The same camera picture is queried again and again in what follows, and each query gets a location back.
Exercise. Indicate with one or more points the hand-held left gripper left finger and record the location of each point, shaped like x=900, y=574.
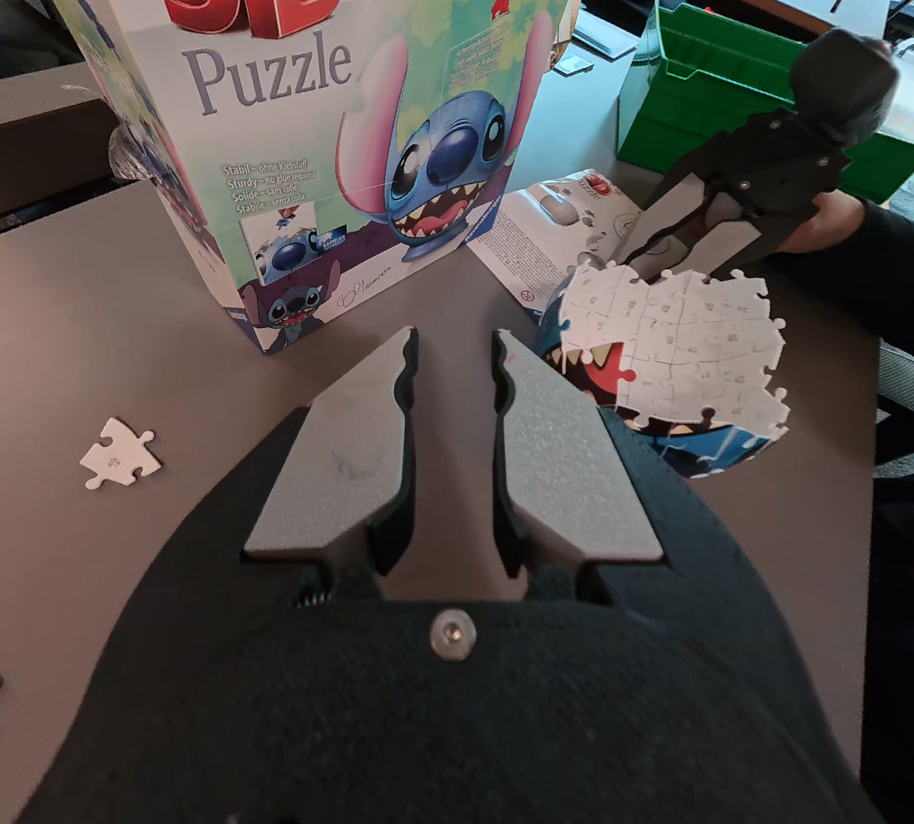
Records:
x=335, y=474

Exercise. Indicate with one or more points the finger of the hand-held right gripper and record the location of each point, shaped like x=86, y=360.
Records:
x=664, y=224
x=732, y=245

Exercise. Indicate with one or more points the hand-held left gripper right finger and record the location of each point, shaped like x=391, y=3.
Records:
x=571, y=474

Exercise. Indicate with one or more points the partly built blue puzzle ball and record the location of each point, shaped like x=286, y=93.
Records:
x=685, y=345

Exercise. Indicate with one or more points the person's right forearm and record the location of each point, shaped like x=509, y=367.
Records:
x=885, y=267

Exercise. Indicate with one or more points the white puzzle piece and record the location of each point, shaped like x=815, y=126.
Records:
x=118, y=456

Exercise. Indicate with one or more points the printed cardboard puzzle box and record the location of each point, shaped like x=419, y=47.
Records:
x=321, y=124

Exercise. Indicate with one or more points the person's right hand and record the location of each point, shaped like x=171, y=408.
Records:
x=832, y=221

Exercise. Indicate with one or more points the green plastic bin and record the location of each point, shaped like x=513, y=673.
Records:
x=714, y=74

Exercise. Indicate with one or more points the white instruction leaflet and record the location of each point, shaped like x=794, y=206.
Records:
x=543, y=245

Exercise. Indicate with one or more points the grey mesh office chair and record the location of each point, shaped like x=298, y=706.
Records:
x=900, y=374

